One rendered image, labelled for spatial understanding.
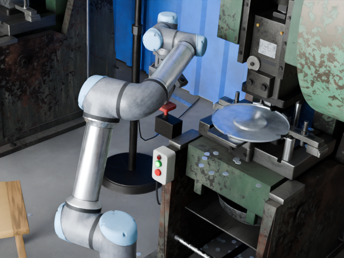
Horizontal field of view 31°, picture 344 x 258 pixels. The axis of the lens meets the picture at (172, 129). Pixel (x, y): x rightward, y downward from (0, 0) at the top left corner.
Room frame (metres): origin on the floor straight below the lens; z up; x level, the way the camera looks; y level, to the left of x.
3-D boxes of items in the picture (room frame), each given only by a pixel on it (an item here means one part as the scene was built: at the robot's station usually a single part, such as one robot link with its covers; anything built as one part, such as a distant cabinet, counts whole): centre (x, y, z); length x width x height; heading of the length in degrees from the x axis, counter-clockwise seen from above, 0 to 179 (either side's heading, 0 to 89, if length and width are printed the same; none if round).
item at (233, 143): (1.97, -0.26, 0.72); 0.25 x 0.14 x 0.14; 139
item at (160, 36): (2.06, 0.06, 1.07); 0.11 x 0.11 x 0.08; 70
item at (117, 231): (1.50, 0.15, 0.62); 0.13 x 0.12 x 0.14; 70
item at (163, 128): (2.14, 0.01, 0.62); 0.10 x 0.06 x 0.20; 49
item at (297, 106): (2.10, -0.47, 0.81); 0.02 x 0.02 x 0.14
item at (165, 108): (2.15, 0.03, 0.72); 0.07 x 0.06 x 0.08; 139
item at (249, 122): (2.01, -0.29, 0.78); 0.29 x 0.29 x 0.01
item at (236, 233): (2.11, -0.38, 0.31); 0.43 x 0.42 x 0.01; 49
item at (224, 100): (2.22, -0.24, 0.76); 0.17 x 0.06 x 0.10; 49
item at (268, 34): (2.07, -0.34, 1.04); 0.17 x 0.15 x 0.30; 139
